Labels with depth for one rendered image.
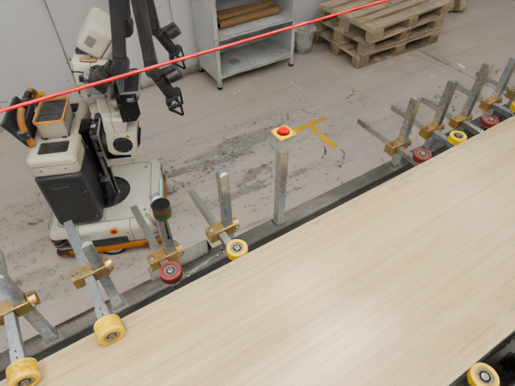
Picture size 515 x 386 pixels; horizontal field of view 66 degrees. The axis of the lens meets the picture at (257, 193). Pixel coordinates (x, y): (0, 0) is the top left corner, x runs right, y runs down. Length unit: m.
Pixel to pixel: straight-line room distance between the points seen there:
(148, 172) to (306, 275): 1.63
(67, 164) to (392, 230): 1.60
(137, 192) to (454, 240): 1.86
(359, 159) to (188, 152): 1.39
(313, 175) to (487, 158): 1.39
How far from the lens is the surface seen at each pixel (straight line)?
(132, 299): 1.68
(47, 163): 2.26
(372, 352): 1.34
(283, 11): 4.37
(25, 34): 3.82
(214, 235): 1.59
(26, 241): 3.06
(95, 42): 2.03
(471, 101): 2.43
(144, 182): 2.71
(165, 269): 1.47
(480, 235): 1.74
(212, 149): 3.31
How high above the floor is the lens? 2.11
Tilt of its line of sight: 46 degrees down
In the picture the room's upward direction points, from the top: 1 degrees counter-clockwise
